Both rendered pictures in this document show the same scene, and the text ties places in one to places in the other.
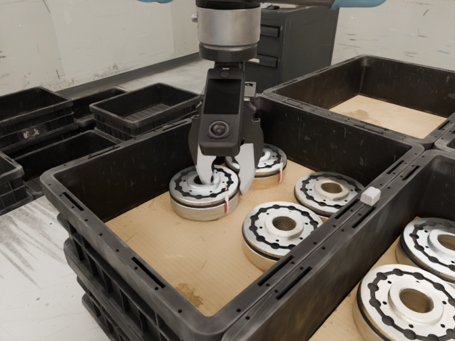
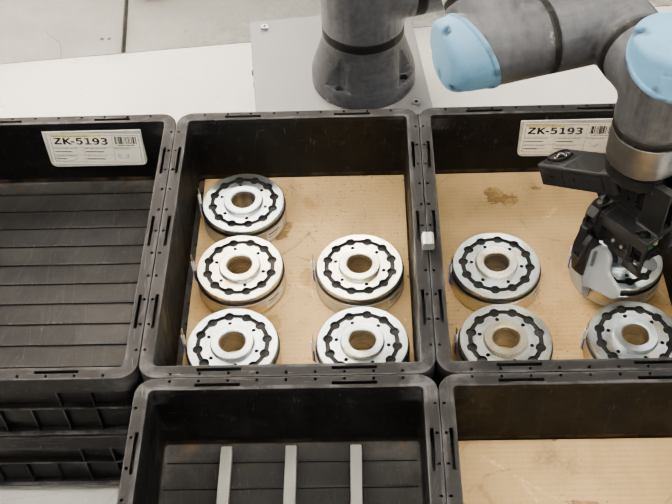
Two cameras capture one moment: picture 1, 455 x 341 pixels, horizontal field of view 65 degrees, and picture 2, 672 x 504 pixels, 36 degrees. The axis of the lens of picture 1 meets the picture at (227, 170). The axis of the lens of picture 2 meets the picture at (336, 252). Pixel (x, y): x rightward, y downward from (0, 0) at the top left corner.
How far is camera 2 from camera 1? 1.25 m
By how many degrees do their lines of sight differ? 91
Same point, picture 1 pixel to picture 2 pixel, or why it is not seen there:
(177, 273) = (530, 205)
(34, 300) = not seen: hidden behind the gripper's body
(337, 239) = (417, 194)
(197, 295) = (497, 203)
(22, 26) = not seen: outside the picture
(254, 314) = (414, 129)
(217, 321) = (425, 116)
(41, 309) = not seen: hidden behind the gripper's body
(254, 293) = (425, 137)
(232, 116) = (564, 164)
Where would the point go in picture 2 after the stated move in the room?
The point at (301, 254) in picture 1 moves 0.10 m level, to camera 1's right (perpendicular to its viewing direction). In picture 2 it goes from (426, 171) to (367, 216)
